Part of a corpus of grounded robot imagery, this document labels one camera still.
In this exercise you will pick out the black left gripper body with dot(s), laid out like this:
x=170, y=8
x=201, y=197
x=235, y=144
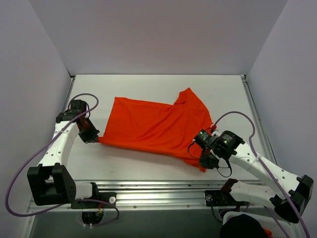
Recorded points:
x=88, y=134

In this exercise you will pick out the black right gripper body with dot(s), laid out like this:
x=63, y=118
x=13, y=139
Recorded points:
x=206, y=161

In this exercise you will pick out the orange t shirt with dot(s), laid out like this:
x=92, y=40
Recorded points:
x=157, y=127

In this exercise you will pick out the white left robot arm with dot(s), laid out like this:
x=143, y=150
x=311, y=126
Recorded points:
x=50, y=181

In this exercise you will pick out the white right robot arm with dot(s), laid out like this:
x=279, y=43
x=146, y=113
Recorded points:
x=284, y=192

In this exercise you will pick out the black garment in basket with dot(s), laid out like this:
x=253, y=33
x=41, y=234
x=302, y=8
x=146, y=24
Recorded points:
x=241, y=226

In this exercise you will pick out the white laundry basket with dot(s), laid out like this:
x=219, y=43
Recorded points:
x=257, y=223

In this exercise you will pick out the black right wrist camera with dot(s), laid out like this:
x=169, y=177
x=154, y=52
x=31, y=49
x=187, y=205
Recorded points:
x=204, y=139

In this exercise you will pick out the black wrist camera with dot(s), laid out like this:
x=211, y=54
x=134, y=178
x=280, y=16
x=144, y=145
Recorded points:
x=204, y=139
x=77, y=105

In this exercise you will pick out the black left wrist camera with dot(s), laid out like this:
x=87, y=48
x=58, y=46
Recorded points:
x=77, y=105

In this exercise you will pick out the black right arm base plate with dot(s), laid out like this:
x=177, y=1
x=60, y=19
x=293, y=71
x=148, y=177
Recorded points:
x=217, y=198

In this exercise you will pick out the aluminium rail frame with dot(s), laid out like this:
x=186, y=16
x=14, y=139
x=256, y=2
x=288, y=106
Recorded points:
x=157, y=196

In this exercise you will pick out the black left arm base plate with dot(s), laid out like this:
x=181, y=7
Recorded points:
x=108, y=197

